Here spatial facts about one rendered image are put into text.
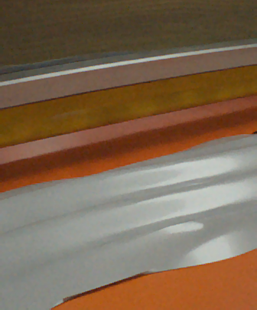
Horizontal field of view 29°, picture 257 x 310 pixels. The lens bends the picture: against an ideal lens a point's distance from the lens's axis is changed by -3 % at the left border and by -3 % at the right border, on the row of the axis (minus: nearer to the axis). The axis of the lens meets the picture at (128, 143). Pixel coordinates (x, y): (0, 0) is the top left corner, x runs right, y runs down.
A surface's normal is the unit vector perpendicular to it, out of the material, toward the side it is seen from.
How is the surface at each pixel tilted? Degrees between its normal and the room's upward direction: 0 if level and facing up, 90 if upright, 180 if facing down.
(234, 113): 0
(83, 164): 0
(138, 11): 90
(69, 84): 90
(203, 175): 26
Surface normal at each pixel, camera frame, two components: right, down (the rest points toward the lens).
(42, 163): -0.04, -0.93
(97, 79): 0.47, 0.31
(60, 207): 0.17, -0.71
